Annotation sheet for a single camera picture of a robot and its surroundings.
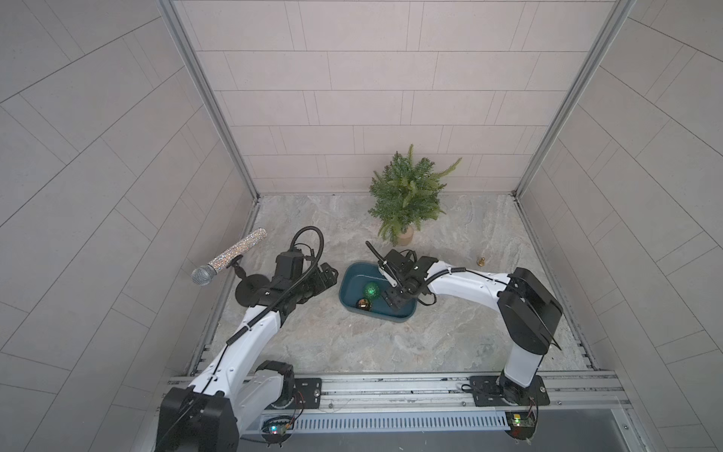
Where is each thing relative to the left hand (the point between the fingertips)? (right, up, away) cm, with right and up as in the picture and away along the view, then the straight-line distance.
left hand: (333, 274), depth 83 cm
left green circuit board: (-10, -32, -19) cm, 38 cm away
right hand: (+19, -8, +5) cm, 21 cm away
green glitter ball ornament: (+11, -5, +2) cm, 13 cm away
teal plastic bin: (+8, -6, +4) cm, 11 cm away
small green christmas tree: (+21, +24, -6) cm, 32 cm away
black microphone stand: (-29, -6, +5) cm, 30 cm away
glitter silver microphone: (-28, +3, -16) cm, 33 cm away
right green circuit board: (+49, -34, -15) cm, 61 cm away
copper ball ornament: (+9, -9, +1) cm, 13 cm away
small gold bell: (+49, +2, +13) cm, 51 cm away
